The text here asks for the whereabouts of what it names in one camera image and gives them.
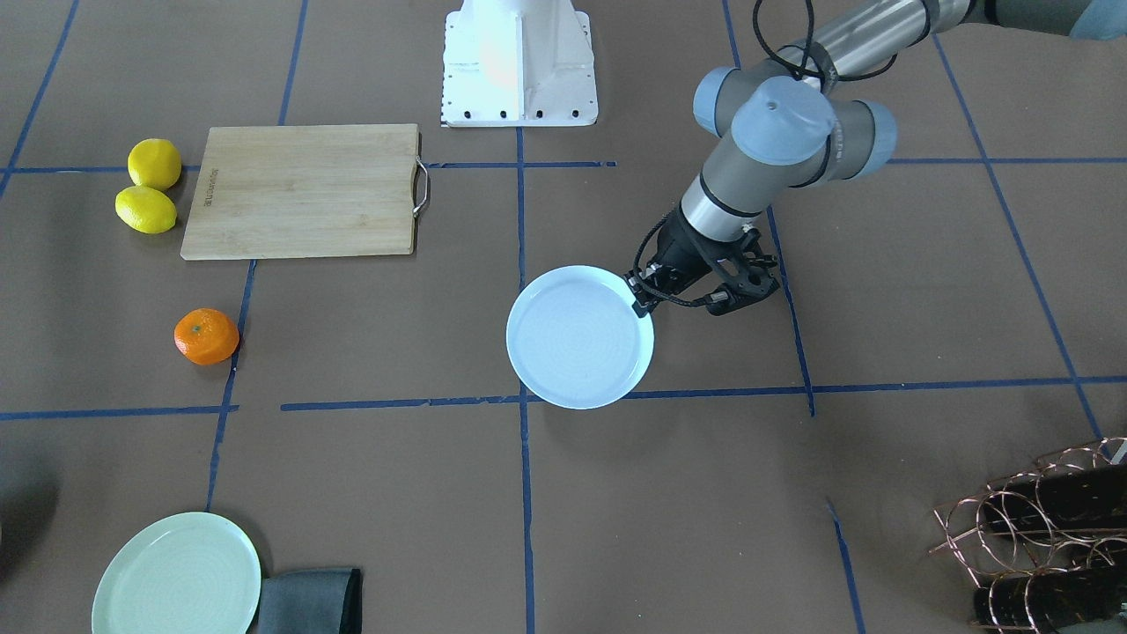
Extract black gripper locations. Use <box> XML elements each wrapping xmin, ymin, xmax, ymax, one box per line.
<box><xmin>632</xmin><ymin>208</ymin><xmax>712</xmax><ymax>318</ymax></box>

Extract light blue plate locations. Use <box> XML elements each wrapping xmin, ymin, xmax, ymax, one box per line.
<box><xmin>505</xmin><ymin>265</ymin><xmax>655</xmax><ymax>410</ymax></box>

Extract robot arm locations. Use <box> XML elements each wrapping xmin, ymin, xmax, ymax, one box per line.
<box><xmin>624</xmin><ymin>1</ymin><xmax>1124</xmax><ymax>316</ymax></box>

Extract light green plate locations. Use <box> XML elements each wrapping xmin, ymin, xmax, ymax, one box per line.
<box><xmin>90</xmin><ymin>512</ymin><xmax>261</xmax><ymax>633</ymax></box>

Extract bamboo cutting board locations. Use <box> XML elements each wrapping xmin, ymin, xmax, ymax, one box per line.
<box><xmin>180</xmin><ymin>123</ymin><xmax>431</xmax><ymax>262</ymax></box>

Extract orange mandarin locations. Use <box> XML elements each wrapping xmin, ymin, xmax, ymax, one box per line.
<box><xmin>174</xmin><ymin>306</ymin><xmax>241</xmax><ymax>365</ymax></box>

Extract dark grey folded cloth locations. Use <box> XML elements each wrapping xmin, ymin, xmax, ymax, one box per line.
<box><xmin>257</xmin><ymin>568</ymin><xmax>364</xmax><ymax>633</ymax></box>

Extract upper yellow lemon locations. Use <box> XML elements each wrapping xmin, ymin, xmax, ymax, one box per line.
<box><xmin>115</xmin><ymin>185</ymin><xmax>178</xmax><ymax>234</ymax></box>

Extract yellow lemon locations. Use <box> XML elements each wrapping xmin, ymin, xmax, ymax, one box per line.
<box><xmin>126</xmin><ymin>139</ymin><xmax>181</xmax><ymax>191</ymax></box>
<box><xmin>115</xmin><ymin>185</ymin><xmax>178</xmax><ymax>234</ymax></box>

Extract lower yellow lemon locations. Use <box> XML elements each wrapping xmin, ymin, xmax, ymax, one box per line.
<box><xmin>126</xmin><ymin>139</ymin><xmax>181</xmax><ymax>191</ymax></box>

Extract dark green wine bottle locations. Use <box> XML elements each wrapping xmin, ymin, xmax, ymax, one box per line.
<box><xmin>973</xmin><ymin>566</ymin><xmax>1126</xmax><ymax>633</ymax></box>

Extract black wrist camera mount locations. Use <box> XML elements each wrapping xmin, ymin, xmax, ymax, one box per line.
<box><xmin>696</xmin><ymin>227</ymin><xmax>780</xmax><ymax>316</ymax></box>

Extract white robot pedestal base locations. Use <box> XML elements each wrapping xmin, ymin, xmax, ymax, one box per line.
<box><xmin>440</xmin><ymin>1</ymin><xmax>600</xmax><ymax>130</ymax></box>

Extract copper wire wine rack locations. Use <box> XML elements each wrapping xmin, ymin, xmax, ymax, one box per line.
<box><xmin>932</xmin><ymin>437</ymin><xmax>1126</xmax><ymax>633</ymax></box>

